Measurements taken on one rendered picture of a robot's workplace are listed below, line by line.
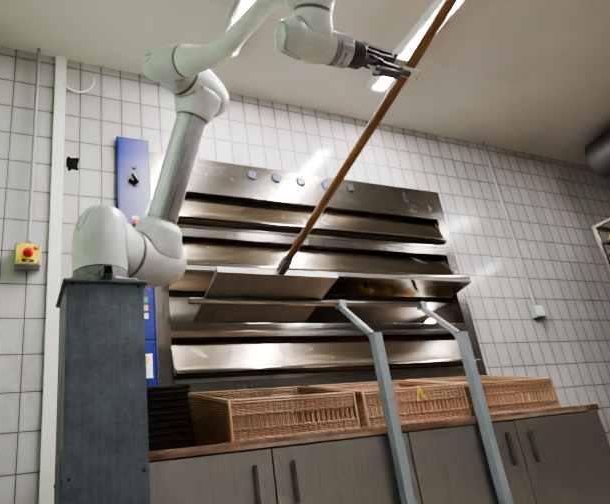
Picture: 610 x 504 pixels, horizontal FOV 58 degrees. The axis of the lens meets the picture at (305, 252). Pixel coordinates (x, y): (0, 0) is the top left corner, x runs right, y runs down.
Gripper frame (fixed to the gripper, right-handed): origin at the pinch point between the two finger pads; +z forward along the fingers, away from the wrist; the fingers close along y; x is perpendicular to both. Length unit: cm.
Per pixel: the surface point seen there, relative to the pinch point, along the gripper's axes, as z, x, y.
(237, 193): 7, -135, -78
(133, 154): -48, -129, -91
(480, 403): 84, -107, 61
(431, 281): 116, -133, -24
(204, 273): -19, -136, -24
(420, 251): 126, -141, -53
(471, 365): 85, -103, 45
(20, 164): -98, -134, -80
